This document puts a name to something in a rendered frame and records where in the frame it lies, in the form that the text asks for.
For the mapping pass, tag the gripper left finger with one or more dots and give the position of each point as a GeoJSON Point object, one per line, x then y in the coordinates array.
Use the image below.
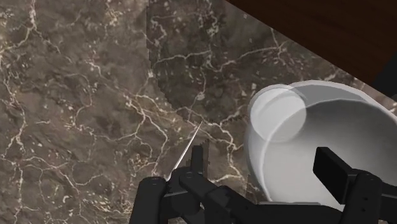
{"type": "Point", "coordinates": [198, 189]}

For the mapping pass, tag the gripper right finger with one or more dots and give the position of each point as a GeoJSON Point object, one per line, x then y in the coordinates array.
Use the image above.
{"type": "Point", "coordinates": [333, 173]}

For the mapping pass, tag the white bowl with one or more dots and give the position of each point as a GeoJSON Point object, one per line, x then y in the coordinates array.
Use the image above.
{"type": "Point", "coordinates": [297, 161]}

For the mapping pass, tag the thin silver knife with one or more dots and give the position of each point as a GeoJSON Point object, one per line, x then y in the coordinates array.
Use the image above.
{"type": "Point", "coordinates": [185, 150]}

